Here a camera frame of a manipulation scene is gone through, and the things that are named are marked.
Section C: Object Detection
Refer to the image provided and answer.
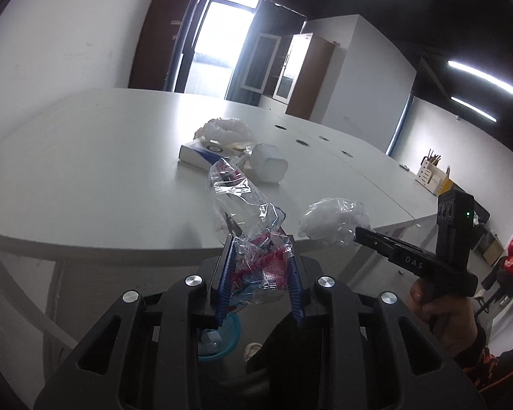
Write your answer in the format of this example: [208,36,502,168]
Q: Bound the white tissue bag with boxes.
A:
[298,198,371,246]

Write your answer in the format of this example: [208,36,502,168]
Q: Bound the pink snack wrapper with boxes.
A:
[229,229,293,312]

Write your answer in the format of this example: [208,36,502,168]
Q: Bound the clear plastic bag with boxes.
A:
[208,158,286,242]

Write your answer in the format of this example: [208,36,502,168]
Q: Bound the white square plastic cup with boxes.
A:
[249,143,289,183]

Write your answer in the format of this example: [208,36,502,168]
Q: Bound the white plastic bag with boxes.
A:
[194,118,255,145]

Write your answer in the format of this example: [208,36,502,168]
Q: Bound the blue white cardboard box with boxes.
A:
[179,139,251,170]

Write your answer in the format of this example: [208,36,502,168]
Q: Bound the blue plastic trash basket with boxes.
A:
[198,314,241,363]

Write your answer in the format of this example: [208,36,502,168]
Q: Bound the person's right hand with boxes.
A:
[406,278,478,357]

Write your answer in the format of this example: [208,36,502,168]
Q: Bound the wooden pen holder organizer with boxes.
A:
[416,149,453,196]

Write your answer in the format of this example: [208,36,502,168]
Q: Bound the white left shoe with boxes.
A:
[244,342,262,364]

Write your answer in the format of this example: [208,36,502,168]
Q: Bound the ceiling light tube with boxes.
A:
[448,60,513,96]

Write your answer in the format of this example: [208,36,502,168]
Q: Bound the wooden cabinet with glass doors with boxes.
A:
[241,32,336,120]

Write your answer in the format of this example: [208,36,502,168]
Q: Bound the dark brown door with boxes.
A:
[129,0,196,91]

